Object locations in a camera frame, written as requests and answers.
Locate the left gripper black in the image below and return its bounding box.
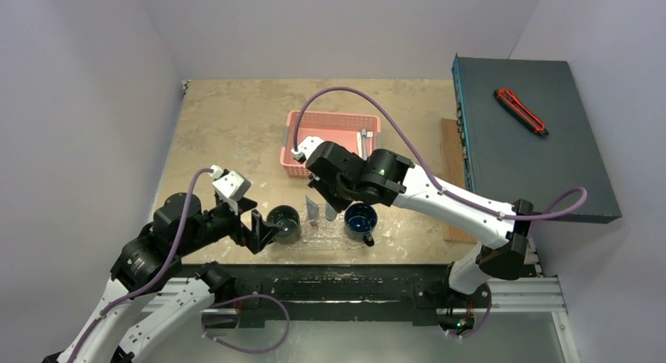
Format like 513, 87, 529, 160
178, 195, 282, 255

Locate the dark green mug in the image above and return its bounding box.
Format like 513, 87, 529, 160
266, 205, 302, 245

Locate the white toothpaste black cap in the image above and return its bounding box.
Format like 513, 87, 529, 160
324, 203, 338, 222

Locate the pink plastic basket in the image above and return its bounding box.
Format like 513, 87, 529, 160
280, 110, 381, 178

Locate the dark blue mug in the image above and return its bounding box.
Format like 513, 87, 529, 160
343, 203, 379, 247

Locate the clear acrylic holder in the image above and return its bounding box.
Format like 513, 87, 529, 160
299, 204, 345, 244

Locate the clear textured oval tray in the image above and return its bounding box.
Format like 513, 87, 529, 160
269, 211, 368, 251

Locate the white toothpaste red cap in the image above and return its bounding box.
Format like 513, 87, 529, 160
305, 196, 320, 227

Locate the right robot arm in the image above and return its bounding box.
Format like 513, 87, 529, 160
292, 137, 532, 306

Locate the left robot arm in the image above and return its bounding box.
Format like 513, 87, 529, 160
44, 192, 280, 362

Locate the toothbrush white blue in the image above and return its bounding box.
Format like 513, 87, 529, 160
360, 129, 369, 160

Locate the dark grey metal box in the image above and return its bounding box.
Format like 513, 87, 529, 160
452, 57, 622, 224

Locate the red black utility knife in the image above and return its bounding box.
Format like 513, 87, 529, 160
493, 88, 549, 137

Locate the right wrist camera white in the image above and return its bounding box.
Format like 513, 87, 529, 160
291, 136, 324, 163

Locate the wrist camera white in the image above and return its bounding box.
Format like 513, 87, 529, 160
210, 165, 251, 205
291, 136, 324, 163

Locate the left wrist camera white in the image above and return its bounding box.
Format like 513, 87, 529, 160
210, 165, 251, 205

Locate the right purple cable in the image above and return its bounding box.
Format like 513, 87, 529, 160
293, 86, 588, 339

